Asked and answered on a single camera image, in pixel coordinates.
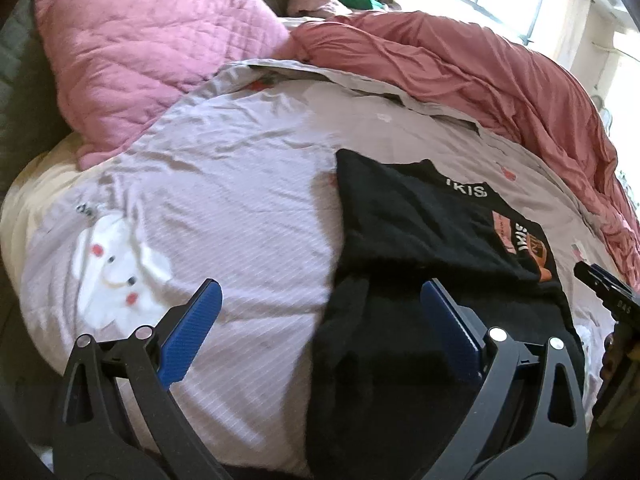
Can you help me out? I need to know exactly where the black IKISS sweatshirt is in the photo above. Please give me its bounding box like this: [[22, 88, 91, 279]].
[[306, 148, 585, 479]]

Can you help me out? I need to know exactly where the grey strawberry print bedsheet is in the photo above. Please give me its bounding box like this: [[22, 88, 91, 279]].
[[1, 60, 613, 477]]

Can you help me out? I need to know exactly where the dusty red duvet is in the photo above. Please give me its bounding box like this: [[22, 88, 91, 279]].
[[278, 12, 639, 287]]

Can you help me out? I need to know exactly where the pink quilted pillow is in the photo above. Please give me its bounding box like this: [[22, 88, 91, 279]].
[[35, 0, 289, 170]]

